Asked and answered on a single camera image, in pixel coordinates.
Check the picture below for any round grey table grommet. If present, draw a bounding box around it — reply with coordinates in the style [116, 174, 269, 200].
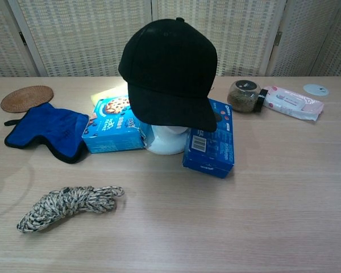
[303, 83, 330, 97]

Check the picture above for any pink wet wipes pack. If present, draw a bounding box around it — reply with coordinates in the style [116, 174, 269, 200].
[263, 85, 325, 122]

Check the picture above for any yellow sponge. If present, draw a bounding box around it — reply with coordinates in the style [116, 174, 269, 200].
[90, 86, 129, 101]

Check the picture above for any braided beige black rope bundle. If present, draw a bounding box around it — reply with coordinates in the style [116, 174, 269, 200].
[16, 185, 125, 234]

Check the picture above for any glass jar with black lid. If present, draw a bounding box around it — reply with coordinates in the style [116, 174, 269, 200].
[226, 80, 269, 114]

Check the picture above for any blue oven mitt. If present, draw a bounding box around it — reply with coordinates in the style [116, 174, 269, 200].
[3, 102, 90, 164]

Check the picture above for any round woven rattan coaster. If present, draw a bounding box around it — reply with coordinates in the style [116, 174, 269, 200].
[0, 85, 55, 114]

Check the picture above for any light blue cookie box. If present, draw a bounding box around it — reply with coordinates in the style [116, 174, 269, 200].
[81, 95, 154, 154]

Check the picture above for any white foam mannequin head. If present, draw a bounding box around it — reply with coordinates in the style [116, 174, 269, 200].
[145, 123, 190, 156]

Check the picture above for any woven folding screen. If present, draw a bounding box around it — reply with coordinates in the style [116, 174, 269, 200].
[0, 0, 341, 78]

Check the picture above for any black baseball cap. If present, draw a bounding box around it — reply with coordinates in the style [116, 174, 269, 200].
[118, 16, 218, 133]

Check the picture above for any dark blue Oreo box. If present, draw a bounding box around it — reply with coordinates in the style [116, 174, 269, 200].
[182, 98, 235, 179]

